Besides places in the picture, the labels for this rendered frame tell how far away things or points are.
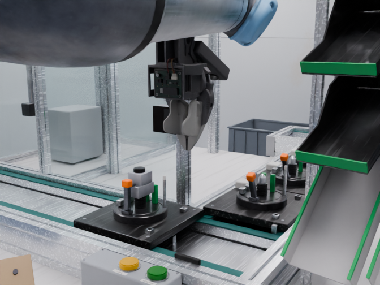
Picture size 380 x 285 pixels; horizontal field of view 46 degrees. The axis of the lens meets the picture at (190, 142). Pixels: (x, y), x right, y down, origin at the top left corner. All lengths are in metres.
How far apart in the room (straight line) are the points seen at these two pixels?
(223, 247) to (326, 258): 0.31
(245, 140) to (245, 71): 1.39
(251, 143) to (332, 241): 2.17
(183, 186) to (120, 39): 0.97
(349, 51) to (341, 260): 0.38
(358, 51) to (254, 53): 3.52
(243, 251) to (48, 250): 0.47
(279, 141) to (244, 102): 2.15
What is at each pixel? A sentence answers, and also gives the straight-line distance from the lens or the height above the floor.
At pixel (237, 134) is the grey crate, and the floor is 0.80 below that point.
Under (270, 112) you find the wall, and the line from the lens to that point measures 4.54.
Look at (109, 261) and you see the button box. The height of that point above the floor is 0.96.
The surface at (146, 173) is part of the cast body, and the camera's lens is 1.12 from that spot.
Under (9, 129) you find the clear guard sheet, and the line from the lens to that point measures 2.22.
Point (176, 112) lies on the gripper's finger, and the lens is 0.77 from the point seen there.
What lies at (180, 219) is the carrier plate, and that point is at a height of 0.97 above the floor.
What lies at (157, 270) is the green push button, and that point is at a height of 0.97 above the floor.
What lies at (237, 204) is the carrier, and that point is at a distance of 1.23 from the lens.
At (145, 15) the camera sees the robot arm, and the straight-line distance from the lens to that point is 0.29.
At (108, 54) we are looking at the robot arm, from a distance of 0.29.
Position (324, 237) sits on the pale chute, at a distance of 0.90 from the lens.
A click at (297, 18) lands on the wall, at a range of 4.69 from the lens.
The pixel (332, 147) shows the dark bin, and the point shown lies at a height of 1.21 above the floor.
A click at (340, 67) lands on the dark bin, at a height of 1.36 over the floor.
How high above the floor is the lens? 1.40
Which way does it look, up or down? 12 degrees down
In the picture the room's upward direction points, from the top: straight up
